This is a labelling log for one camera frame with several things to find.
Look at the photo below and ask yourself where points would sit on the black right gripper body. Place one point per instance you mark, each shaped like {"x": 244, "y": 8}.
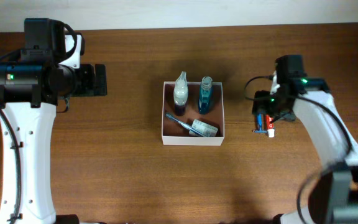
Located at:
{"x": 263, "y": 104}

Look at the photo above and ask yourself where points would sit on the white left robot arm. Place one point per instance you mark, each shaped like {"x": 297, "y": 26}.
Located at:
{"x": 33, "y": 80}

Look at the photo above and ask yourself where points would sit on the purple spray bottle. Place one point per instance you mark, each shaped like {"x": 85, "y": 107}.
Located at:
{"x": 180, "y": 94}

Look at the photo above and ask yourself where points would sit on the teal mouthwash bottle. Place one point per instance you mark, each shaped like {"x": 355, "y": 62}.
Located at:
{"x": 205, "y": 94}

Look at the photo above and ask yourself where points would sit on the Colgate toothpaste tube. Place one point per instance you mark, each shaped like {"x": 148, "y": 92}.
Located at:
{"x": 269, "y": 126}

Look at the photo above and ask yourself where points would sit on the green white soap box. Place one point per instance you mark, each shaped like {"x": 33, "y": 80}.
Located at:
{"x": 204, "y": 128}

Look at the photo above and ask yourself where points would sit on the white cardboard box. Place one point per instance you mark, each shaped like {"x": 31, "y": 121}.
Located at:
{"x": 175, "y": 134}

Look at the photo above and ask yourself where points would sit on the blue white toothbrush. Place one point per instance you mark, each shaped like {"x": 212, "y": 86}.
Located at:
{"x": 184, "y": 125}

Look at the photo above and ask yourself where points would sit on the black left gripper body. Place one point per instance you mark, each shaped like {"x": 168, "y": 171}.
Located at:
{"x": 100, "y": 79}

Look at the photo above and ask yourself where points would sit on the blue disposable razor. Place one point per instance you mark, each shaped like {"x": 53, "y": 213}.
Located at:
{"x": 259, "y": 129}

